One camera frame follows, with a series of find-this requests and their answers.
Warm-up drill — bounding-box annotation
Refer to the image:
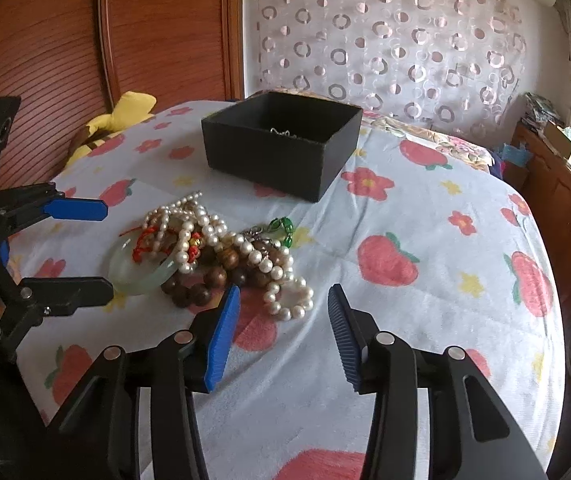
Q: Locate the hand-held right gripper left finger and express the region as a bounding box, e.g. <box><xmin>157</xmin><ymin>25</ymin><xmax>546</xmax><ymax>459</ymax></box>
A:
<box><xmin>45</xmin><ymin>285</ymin><xmax>242</xmax><ymax>480</ymax></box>

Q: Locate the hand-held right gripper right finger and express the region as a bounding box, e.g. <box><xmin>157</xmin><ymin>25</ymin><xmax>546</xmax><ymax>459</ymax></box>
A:
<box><xmin>327</xmin><ymin>283</ymin><xmax>549</xmax><ymax>480</ymax></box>

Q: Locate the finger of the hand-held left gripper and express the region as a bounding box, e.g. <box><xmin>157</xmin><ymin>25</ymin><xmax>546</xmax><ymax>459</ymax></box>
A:
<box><xmin>0</xmin><ymin>276</ymin><xmax>115</xmax><ymax>362</ymax></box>
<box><xmin>0</xmin><ymin>182</ymin><xmax>109</xmax><ymax>234</ymax></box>

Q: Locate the brown wooden bead bracelet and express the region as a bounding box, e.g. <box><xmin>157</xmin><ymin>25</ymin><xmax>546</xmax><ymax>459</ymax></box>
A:
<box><xmin>160</xmin><ymin>232</ymin><xmax>293</xmax><ymax>309</ymax></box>

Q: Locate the pale green jade bangle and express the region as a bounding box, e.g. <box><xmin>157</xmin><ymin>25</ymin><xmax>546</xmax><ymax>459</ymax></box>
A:
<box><xmin>108</xmin><ymin>234</ymin><xmax>180</xmax><ymax>296</ymax></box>

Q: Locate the red cord bracelet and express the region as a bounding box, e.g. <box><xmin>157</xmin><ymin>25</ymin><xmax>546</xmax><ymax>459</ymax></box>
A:
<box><xmin>132</xmin><ymin>225</ymin><xmax>206</xmax><ymax>265</ymax></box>

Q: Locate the white pearl necklace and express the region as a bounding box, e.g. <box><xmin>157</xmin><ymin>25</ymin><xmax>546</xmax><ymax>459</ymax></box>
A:
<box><xmin>144</xmin><ymin>191</ymin><xmax>315</xmax><ymax>322</ymax></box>

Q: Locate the green bead bracelet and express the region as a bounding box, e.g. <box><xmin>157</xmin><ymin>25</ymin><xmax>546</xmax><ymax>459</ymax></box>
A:
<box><xmin>242</xmin><ymin>216</ymin><xmax>295</xmax><ymax>249</ymax></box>

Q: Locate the black jewelry box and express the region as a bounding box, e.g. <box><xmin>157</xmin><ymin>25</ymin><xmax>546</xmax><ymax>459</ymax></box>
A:
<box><xmin>201</xmin><ymin>90</ymin><xmax>363</xmax><ymax>204</ymax></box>

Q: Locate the yellow plush toy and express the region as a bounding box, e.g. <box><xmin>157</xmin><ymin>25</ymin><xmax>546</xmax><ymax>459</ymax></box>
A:
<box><xmin>65</xmin><ymin>91</ymin><xmax>157</xmax><ymax>168</ymax></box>

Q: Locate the strawberry print blanket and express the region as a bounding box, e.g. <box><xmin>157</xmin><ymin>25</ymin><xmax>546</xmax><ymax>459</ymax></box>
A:
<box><xmin>2</xmin><ymin>100</ymin><xmax>566</xmax><ymax>480</ymax></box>

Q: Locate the wooden headboard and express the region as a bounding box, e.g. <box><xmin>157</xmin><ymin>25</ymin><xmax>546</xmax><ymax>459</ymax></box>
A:
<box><xmin>0</xmin><ymin>0</ymin><xmax>243</xmax><ymax>201</ymax></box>

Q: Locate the floral quilt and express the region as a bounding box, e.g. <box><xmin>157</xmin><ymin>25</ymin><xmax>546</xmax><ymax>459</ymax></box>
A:
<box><xmin>285</xmin><ymin>89</ymin><xmax>496</xmax><ymax>173</ymax></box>

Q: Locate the wooden dresser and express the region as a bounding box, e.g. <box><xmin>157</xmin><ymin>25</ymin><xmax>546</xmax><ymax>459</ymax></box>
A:
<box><xmin>505</xmin><ymin>120</ymin><xmax>571</xmax><ymax>396</ymax></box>

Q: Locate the blue cloth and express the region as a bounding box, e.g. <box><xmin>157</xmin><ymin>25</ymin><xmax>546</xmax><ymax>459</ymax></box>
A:
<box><xmin>495</xmin><ymin>142</ymin><xmax>533</xmax><ymax>166</ymax></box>

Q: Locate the cardboard box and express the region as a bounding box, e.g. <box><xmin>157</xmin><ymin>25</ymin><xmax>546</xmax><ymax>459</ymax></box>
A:
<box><xmin>543</xmin><ymin>121</ymin><xmax>571</xmax><ymax>161</ymax></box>

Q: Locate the pile of packets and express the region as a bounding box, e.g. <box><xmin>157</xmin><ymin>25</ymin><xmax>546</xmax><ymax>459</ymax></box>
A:
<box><xmin>523</xmin><ymin>92</ymin><xmax>561</xmax><ymax>128</ymax></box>

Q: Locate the circle pattern curtain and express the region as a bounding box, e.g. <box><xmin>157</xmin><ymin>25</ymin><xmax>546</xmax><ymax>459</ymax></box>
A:
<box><xmin>242</xmin><ymin>0</ymin><xmax>556</xmax><ymax>136</ymax></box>

